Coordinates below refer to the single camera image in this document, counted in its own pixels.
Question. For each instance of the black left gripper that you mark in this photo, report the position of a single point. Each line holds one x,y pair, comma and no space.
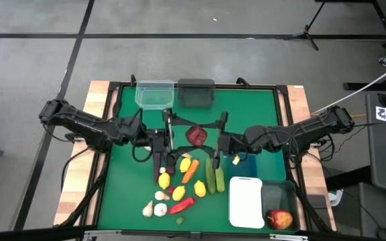
157,140

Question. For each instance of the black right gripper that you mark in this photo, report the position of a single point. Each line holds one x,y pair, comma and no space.
230,142

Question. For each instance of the maroon round vegetable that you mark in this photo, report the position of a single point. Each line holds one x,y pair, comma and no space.
196,136

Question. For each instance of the yellow lemon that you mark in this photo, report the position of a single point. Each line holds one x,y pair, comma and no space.
185,165
178,193
164,180
199,188

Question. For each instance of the orange carrot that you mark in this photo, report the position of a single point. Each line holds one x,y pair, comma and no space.
190,171

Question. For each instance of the dark green cucumber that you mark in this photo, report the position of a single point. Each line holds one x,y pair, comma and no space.
210,175

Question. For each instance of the green pepper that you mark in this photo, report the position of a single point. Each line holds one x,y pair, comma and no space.
220,180

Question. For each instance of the long red pepper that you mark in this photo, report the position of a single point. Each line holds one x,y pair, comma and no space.
181,205

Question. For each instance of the white garlic bulb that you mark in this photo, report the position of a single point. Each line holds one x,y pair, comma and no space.
161,195
160,210
148,210

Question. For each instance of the red apple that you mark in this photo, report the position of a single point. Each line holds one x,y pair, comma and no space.
280,219

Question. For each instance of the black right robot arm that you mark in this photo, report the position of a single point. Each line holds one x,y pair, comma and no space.
313,129

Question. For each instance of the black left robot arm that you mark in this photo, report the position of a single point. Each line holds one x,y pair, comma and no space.
85,124

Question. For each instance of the small garlic clove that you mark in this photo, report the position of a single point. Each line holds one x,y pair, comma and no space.
187,155
162,170

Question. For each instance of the small yellow tag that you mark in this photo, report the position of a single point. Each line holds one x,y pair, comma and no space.
236,160

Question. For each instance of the blue plastic bin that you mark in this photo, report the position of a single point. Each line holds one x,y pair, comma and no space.
246,167

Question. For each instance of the small red bell pepper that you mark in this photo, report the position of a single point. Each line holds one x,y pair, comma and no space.
172,190

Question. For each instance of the green table mat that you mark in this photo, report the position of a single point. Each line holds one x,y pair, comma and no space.
253,110

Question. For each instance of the grey translucent bin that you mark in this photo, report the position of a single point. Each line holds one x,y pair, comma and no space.
196,93

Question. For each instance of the clear plastic bin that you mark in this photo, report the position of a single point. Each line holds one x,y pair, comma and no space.
154,95

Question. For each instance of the white plastic bin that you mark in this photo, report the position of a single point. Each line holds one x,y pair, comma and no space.
246,204

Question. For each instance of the small green vegetable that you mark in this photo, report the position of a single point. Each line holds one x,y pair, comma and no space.
180,220

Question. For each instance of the teal translucent bin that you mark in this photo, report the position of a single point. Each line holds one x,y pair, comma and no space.
280,195

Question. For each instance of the wooden table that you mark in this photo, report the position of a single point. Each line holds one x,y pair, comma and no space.
96,95

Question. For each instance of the black tripod stand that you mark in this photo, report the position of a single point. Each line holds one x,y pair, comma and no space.
305,33

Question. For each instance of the black computer mouse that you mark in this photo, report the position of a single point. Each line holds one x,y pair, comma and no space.
384,234

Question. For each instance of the silver frame bracket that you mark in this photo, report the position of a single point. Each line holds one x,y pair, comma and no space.
288,237
102,233

